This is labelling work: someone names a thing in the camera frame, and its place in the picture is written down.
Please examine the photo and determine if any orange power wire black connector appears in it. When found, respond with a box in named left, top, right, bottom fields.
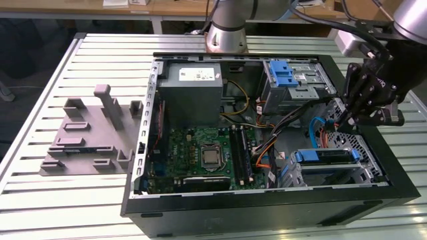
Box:
left=318, top=119, right=348, bottom=151

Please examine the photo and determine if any black RAM slot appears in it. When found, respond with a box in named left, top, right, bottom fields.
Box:
left=238, top=126, right=253, bottom=182
left=229, top=126, right=242, bottom=185

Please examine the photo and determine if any yellow wire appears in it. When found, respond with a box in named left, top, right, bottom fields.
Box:
left=220, top=79, right=252, bottom=116

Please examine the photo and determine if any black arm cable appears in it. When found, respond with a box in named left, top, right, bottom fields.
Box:
left=288, top=0, right=394, bottom=61

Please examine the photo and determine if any black wire bundle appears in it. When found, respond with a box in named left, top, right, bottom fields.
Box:
left=265, top=98, right=332, bottom=161

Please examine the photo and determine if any grey power supply unit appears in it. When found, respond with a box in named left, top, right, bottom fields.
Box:
left=155, top=62, right=224, bottom=128

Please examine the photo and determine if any black PC case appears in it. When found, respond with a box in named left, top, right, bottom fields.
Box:
left=118, top=51, right=421, bottom=238

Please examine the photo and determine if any hard disk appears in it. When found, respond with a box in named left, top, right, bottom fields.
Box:
left=294, top=148, right=360, bottom=166

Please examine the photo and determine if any wooden desk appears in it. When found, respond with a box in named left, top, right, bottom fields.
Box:
left=0, top=0, right=354, bottom=35

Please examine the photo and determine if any metal optical drive cage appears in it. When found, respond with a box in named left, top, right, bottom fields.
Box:
left=261, top=59, right=337, bottom=116

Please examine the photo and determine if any blue plastic drive latch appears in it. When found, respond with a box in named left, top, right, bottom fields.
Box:
left=268, top=59, right=298, bottom=88

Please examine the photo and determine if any metal disk bay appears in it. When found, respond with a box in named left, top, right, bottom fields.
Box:
left=288, top=148, right=378, bottom=188

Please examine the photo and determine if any silver CPU in socket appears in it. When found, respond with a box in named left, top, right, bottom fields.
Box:
left=198, top=143, right=224, bottom=169

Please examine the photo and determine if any blue data wire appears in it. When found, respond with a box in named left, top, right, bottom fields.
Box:
left=308, top=116, right=334, bottom=151

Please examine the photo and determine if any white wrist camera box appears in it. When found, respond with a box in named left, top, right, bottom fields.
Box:
left=333, top=29, right=372, bottom=59

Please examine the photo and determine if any grey parts rack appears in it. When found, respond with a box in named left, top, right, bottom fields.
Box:
left=38, top=84, right=143, bottom=177

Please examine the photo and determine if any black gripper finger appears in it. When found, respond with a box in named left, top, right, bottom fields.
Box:
left=352, top=101, right=405, bottom=128
left=334, top=63, right=374, bottom=133

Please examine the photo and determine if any black graphics card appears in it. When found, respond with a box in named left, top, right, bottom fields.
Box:
left=145, top=174, right=232, bottom=194

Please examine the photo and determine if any orange flat wire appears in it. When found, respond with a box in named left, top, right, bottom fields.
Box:
left=254, top=142, right=274, bottom=169

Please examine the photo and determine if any green motherboard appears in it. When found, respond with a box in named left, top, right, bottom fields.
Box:
left=147, top=126, right=268, bottom=193

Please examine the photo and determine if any white paper sheet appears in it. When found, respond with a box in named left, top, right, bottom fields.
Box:
left=101, top=0, right=129, bottom=8

